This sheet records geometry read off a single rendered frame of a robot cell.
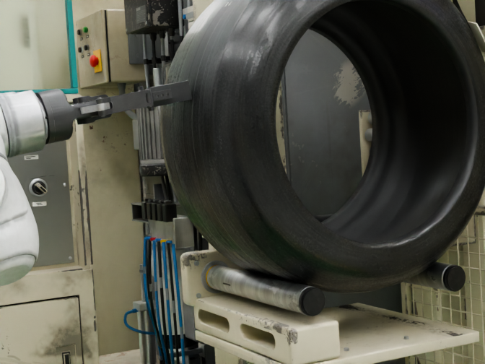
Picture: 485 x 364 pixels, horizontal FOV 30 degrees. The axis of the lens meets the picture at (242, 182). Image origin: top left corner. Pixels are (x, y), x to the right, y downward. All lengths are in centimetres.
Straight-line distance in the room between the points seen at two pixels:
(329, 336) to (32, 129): 55
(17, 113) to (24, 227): 19
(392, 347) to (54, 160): 86
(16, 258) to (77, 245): 87
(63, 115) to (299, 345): 49
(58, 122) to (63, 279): 71
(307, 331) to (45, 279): 72
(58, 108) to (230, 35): 28
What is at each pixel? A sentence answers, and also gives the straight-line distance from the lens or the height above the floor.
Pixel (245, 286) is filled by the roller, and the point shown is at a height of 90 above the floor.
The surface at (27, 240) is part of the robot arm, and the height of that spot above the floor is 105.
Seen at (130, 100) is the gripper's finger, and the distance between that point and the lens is 133.
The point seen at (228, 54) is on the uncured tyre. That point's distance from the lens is 135.
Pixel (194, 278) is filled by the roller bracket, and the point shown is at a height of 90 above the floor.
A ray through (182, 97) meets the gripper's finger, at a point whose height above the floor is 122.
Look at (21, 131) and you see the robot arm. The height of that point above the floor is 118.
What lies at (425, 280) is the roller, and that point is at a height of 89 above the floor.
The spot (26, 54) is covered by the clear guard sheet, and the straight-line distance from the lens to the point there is 196.
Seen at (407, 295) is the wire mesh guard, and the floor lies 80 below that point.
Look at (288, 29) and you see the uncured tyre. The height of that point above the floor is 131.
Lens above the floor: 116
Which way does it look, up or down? 3 degrees down
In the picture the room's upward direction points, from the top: 4 degrees counter-clockwise
